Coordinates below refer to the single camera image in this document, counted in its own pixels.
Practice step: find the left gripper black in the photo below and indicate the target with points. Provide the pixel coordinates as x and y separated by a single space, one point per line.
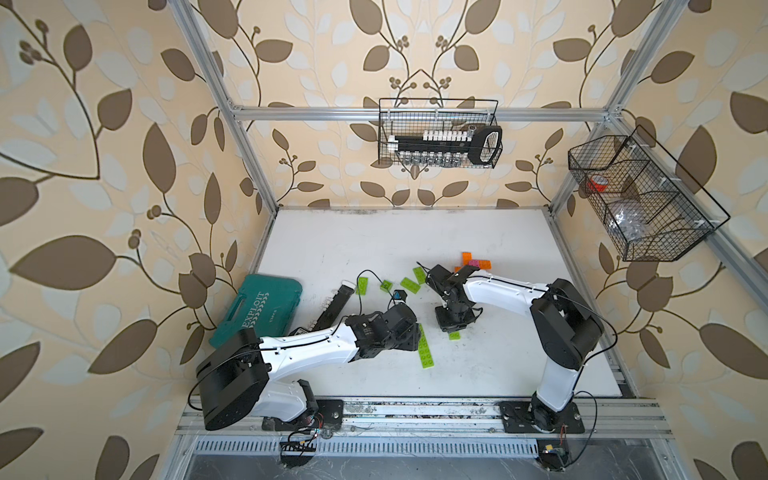
413 332

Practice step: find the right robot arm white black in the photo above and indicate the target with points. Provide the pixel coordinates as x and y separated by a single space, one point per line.
568 330

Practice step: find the aluminium front rail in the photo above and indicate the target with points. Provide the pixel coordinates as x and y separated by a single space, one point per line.
594 417

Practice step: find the socket set in basket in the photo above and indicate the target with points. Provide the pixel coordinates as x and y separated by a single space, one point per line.
477 147

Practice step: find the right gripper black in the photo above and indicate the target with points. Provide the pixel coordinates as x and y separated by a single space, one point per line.
446 326

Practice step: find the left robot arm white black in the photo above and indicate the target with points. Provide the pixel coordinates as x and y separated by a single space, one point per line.
247 374

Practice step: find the back wire basket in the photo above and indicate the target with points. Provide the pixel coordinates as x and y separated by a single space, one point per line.
413 116

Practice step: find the right wire basket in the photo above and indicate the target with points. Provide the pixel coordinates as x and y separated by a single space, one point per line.
679 211

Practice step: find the wire basket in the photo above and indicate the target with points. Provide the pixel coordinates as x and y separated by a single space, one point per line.
679 211
413 116

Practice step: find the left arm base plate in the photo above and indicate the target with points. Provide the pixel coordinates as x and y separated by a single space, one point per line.
326 415

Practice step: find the red tape roll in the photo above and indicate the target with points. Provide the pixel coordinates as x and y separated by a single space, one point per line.
596 183

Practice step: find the clear plastic bag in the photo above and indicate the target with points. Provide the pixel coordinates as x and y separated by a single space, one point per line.
626 220

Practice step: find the green plastic tool case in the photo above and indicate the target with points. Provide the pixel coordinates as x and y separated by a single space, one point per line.
265 304

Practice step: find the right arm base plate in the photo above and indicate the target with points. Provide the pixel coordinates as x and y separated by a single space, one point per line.
533 417

